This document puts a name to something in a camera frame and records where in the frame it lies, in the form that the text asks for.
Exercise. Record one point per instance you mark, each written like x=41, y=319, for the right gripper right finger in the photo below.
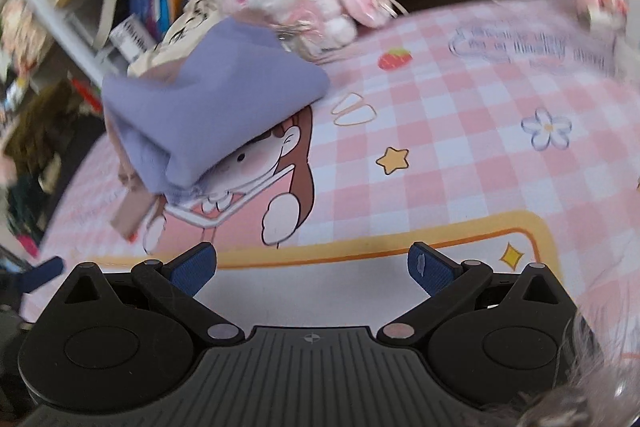
x=451, y=289

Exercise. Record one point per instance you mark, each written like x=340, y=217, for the cream canvas tote bag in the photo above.
x=196, y=20

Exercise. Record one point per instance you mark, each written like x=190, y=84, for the white slim box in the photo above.
x=131, y=38

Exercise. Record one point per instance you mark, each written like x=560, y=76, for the pink checked cartoon mat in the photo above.
x=490, y=131

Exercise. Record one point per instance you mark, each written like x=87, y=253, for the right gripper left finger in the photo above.
x=173, y=286

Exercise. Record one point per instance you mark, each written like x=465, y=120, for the purple garment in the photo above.
x=176, y=122

